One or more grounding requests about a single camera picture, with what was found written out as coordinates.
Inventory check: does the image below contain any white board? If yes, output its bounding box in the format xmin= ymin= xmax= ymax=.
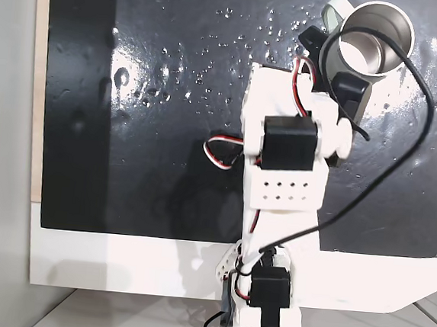
xmin=24 ymin=0 xmax=437 ymax=321

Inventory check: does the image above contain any beige wooden board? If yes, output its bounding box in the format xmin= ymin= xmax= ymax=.
xmin=17 ymin=0 xmax=59 ymax=204

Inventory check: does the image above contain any pale green steel mug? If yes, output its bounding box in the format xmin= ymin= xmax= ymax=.
xmin=313 ymin=0 xmax=419 ymax=126

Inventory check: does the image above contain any black camera box with mount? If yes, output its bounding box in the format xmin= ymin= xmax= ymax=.
xmin=324 ymin=70 xmax=369 ymax=172

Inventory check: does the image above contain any red white black servo cable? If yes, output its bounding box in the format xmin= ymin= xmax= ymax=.
xmin=201 ymin=131 xmax=246 ymax=172
xmin=289 ymin=56 xmax=317 ymax=119

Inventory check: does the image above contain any black camera cable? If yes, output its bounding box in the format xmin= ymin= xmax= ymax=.
xmin=204 ymin=14 xmax=437 ymax=327

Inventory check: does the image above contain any black textured mat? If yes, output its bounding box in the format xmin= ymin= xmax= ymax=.
xmin=28 ymin=0 xmax=437 ymax=263

